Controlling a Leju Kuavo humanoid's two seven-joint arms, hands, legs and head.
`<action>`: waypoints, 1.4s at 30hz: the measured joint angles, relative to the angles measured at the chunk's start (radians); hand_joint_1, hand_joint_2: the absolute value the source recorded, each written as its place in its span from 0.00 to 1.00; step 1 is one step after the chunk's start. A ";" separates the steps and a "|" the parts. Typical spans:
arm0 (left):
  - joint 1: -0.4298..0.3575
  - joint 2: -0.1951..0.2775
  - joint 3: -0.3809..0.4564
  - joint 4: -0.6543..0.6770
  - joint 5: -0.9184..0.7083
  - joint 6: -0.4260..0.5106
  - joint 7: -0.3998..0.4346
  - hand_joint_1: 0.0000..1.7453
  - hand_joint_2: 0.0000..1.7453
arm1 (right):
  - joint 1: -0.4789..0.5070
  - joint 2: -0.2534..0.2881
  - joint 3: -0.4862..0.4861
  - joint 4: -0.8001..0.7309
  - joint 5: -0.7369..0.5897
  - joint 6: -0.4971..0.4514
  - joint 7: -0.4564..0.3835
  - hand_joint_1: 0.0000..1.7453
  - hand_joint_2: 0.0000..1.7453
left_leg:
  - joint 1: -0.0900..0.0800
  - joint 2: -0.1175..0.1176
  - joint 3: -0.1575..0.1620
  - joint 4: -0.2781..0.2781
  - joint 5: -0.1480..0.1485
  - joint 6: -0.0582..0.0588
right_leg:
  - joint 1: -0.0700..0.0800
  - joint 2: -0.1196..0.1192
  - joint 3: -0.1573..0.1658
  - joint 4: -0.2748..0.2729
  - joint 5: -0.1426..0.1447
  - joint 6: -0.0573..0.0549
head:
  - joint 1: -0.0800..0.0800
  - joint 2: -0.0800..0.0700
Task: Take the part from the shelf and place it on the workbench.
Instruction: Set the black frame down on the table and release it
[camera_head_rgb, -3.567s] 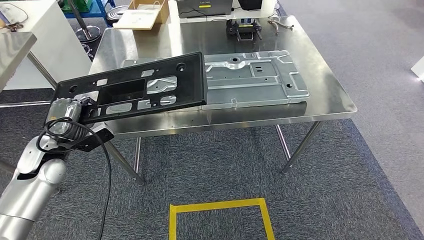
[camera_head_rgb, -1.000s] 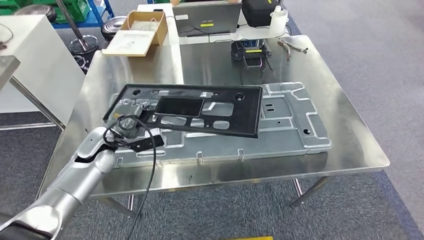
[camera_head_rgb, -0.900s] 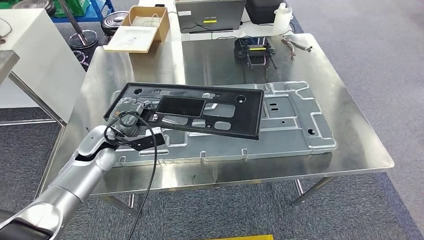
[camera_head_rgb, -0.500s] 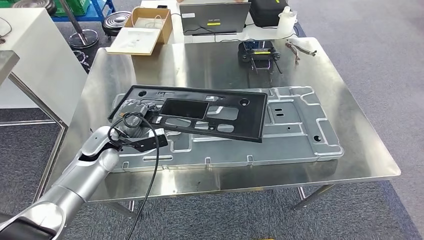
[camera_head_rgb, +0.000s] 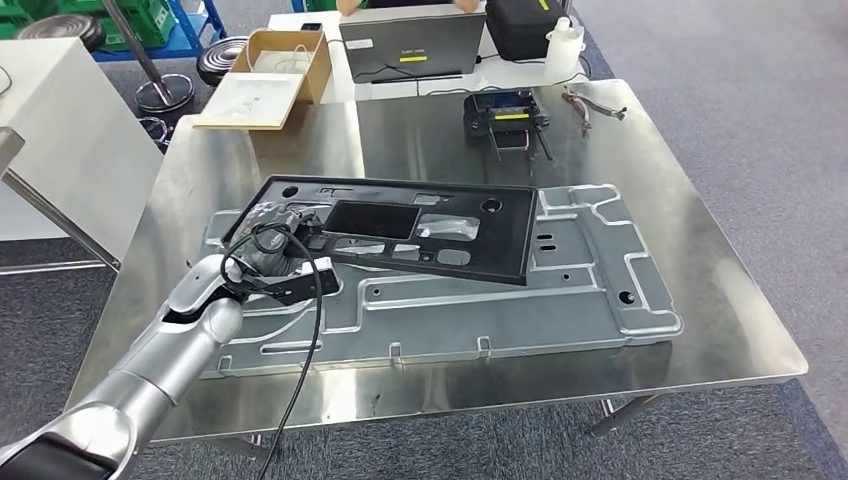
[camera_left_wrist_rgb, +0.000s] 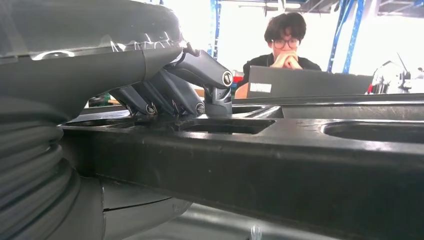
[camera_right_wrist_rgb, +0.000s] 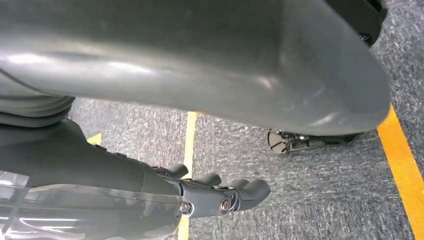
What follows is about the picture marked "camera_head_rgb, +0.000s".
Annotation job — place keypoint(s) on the black domed stanchion base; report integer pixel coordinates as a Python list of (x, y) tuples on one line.
[(218, 63), (63, 30)]

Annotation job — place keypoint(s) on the open cardboard box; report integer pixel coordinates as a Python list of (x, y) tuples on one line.
[(318, 73)]

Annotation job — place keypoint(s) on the white counter block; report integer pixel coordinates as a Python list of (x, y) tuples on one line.
[(73, 132)]

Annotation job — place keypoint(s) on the small black phone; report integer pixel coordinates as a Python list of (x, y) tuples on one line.
[(311, 27)]

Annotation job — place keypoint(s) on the green plastic crate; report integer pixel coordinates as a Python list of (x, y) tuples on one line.
[(26, 16), (149, 23)]

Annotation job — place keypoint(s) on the chrome stanchion post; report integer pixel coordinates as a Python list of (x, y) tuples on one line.
[(166, 96)]

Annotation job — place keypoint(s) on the blue metal shelf rack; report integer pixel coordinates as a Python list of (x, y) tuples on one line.
[(152, 54)]

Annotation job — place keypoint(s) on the grey stamped metal panel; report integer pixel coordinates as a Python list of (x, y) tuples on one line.
[(497, 318)]

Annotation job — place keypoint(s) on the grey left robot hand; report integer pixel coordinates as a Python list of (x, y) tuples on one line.
[(268, 258)]

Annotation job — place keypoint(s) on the white plastic jug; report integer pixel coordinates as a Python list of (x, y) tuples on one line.
[(563, 56)]

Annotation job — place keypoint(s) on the metal workbench leg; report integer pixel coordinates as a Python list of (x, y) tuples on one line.
[(623, 416)]

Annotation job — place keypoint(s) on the black remote controller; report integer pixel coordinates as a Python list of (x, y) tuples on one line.
[(477, 126)]

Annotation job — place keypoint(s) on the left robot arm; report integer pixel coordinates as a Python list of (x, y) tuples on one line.
[(159, 361)]

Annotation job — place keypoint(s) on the chrome stanchion base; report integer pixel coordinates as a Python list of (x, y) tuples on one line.
[(156, 129)]

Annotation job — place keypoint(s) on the grey laptop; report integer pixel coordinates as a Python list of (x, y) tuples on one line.
[(411, 40)]

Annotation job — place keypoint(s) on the grey metal table frame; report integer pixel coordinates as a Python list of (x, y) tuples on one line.
[(10, 149)]

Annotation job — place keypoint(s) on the black bag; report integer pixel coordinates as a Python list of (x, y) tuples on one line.
[(523, 30)]

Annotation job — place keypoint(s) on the black plastic plate frame part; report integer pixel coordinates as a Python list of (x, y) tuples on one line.
[(510, 245)]

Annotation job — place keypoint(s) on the metal hand tool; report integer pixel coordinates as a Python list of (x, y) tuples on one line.
[(596, 104)]

